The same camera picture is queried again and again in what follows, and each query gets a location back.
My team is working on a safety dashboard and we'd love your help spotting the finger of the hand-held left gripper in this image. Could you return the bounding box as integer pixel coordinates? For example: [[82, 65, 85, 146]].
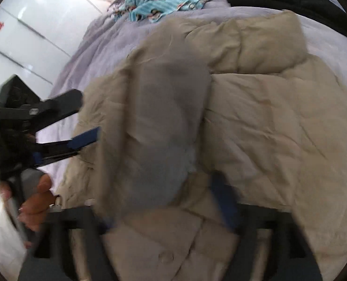
[[34, 126, 101, 167], [30, 89, 84, 132]]

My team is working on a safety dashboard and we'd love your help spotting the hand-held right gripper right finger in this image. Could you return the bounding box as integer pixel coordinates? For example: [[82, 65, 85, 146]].
[[209, 171, 323, 281]]

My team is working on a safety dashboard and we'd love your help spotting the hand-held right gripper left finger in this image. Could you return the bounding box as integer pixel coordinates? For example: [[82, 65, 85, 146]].
[[18, 206, 118, 281]]

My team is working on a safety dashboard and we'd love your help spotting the beige puffer jacket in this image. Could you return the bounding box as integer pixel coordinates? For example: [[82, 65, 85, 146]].
[[56, 10, 347, 281]]

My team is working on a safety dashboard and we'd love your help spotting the person's left hand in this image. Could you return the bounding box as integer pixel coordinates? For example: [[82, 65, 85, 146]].
[[0, 174, 56, 232]]

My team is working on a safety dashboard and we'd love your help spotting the lavender plush blanket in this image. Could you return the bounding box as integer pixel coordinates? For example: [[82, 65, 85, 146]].
[[36, 0, 347, 281]]

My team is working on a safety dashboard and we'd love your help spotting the white glossy wardrobe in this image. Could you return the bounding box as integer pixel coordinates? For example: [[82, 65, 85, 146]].
[[0, 0, 111, 101]]

